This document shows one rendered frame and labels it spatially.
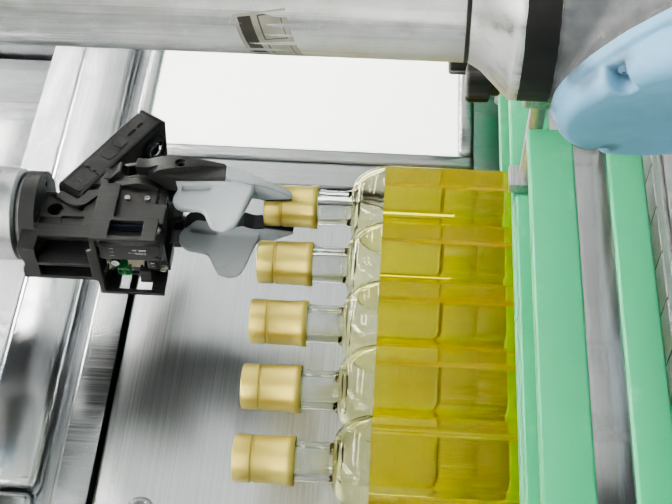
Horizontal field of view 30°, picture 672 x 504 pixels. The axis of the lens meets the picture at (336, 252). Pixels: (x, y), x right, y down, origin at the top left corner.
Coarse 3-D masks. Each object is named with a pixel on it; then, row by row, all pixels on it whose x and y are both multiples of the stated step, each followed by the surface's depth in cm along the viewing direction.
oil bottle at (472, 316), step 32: (384, 288) 94; (416, 288) 94; (448, 288) 94; (480, 288) 94; (512, 288) 94; (352, 320) 93; (384, 320) 92; (416, 320) 92; (448, 320) 92; (480, 320) 92; (512, 320) 92
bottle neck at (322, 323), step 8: (312, 304) 95; (312, 312) 94; (320, 312) 94; (328, 312) 94; (336, 312) 94; (312, 320) 94; (320, 320) 94; (328, 320) 94; (336, 320) 94; (312, 328) 94; (320, 328) 94; (328, 328) 94; (336, 328) 94; (312, 336) 94; (320, 336) 94; (328, 336) 94; (336, 336) 94
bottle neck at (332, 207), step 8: (320, 192) 102; (328, 192) 102; (336, 192) 102; (344, 192) 102; (320, 200) 101; (328, 200) 101; (336, 200) 101; (344, 200) 101; (320, 208) 101; (328, 208) 101; (336, 208) 101; (344, 208) 101; (320, 216) 101; (328, 216) 101; (336, 216) 101; (344, 216) 101; (320, 224) 102; (328, 224) 102; (336, 224) 102; (344, 224) 102
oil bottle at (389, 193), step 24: (384, 168) 101; (408, 168) 101; (432, 168) 102; (360, 192) 100; (384, 192) 100; (408, 192) 100; (432, 192) 100; (456, 192) 100; (480, 192) 100; (504, 192) 100; (360, 216) 100; (384, 216) 99; (408, 216) 99; (432, 216) 98; (456, 216) 98; (480, 216) 98; (504, 216) 98
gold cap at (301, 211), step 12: (300, 192) 101; (312, 192) 101; (264, 204) 101; (276, 204) 101; (288, 204) 101; (300, 204) 101; (312, 204) 101; (264, 216) 101; (276, 216) 101; (288, 216) 101; (300, 216) 101; (312, 216) 101; (312, 228) 102
